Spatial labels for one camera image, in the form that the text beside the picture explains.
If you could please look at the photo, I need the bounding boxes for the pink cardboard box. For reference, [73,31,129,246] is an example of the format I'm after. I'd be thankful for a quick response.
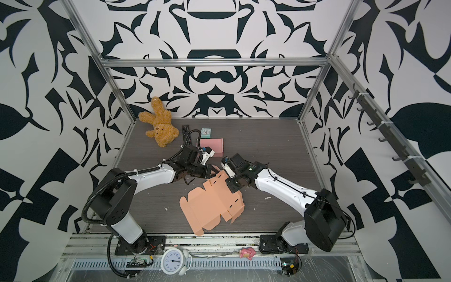
[200,138,224,157]

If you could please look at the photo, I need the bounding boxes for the orange cardboard box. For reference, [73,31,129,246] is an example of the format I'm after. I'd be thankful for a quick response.
[179,170,245,236]

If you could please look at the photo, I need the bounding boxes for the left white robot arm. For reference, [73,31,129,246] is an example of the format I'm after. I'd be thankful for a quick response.
[81,145,218,244]

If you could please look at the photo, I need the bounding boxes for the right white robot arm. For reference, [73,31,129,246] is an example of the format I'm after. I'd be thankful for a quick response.
[222,154,348,254]

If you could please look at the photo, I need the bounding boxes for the black remote control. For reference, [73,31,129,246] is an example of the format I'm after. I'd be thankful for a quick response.
[182,125,192,145]

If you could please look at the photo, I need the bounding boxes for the small teal alarm clock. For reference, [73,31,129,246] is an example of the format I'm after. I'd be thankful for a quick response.
[201,128,211,139]

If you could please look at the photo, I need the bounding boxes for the brown plush bunny toy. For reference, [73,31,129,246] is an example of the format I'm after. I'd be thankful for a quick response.
[138,96,180,148]

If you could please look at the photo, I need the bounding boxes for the small pink toy figure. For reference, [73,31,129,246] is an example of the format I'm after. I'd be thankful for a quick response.
[239,247,256,261]

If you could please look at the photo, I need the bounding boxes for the white round alarm clock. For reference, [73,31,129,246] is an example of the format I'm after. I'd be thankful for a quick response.
[160,247,193,276]

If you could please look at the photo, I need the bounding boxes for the right green circuit board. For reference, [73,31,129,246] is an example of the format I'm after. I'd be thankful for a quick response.
[281,256,303,277]

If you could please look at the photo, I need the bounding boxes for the green circuit board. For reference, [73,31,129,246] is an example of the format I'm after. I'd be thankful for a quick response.
[281,256,303,277]
[126,256,154,268]

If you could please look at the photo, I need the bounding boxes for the left green circuit board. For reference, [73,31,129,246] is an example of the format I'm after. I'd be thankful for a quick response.
[126,256,154,268]

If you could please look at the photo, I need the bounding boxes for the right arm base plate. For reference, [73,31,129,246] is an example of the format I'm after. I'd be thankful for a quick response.
[258,235,310,255]

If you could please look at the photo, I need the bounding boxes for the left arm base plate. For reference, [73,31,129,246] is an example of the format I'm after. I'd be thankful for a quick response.
[114,236,166,256]

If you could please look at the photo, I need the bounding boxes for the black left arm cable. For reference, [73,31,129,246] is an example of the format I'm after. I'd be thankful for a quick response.
[106,233,142,278]

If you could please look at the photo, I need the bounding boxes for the white slotted cable duct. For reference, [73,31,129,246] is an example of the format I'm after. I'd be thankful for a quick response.
[72,257,281,271]

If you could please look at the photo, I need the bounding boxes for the black wall hook rail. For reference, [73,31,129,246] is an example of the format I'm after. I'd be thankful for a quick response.
[350,89,432,187]

